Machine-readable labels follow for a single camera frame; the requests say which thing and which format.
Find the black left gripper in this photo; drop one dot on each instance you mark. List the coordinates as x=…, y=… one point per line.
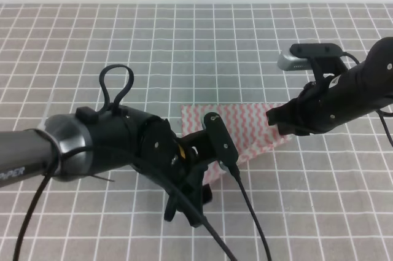
x=177, y=161

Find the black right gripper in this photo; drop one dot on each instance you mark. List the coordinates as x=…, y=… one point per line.
x=303, y=115

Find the pink white wavy towel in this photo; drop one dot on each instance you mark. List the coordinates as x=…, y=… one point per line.
x=246, y=123

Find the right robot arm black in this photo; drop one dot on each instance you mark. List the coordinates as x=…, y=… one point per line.
x=337, y=94

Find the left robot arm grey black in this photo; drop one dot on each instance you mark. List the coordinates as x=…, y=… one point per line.
x=74, y=146

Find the grey grid tablecloth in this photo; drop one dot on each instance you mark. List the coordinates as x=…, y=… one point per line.
x=324, y=197

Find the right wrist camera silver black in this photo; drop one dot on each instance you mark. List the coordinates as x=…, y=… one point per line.
x=320, y=58

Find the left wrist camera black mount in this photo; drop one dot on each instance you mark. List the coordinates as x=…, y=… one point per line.
x=221, y=141

